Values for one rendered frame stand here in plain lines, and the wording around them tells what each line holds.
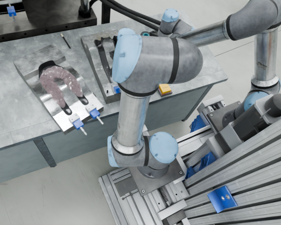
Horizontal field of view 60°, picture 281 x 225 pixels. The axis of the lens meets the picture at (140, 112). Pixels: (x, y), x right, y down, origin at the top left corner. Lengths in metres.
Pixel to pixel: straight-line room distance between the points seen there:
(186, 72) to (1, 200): 1.88
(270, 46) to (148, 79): 0.66
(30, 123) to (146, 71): 0.99
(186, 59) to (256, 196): 0.46
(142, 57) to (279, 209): 0.54
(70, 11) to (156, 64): 1.47
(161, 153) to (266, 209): 0.36
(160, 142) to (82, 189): 1.32
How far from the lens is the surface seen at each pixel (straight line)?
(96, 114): 1.36
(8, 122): 1.49
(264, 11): 0.96
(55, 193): 2.14
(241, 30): 0.95
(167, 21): 1.26
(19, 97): 1.55
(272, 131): 0.67
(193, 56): 0.61
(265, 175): 0.76
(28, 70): 1.50
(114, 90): 1.37
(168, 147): 0.90
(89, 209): 2.10
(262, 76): 1.21
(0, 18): 1.93
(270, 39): 1.11
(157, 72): 0.58
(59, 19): 1.93
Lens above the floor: 2.09
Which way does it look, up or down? 61 degrees down
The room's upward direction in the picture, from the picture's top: 19 degrees clockwise
